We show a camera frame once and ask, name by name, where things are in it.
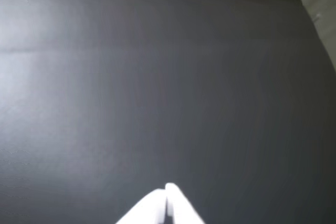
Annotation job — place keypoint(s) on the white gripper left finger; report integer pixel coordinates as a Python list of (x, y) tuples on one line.
[(149, 211)]

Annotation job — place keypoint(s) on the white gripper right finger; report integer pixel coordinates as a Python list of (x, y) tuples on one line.
[(181, 208)]

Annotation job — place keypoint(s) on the black table mat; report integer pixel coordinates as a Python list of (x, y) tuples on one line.
[(157, 77)]

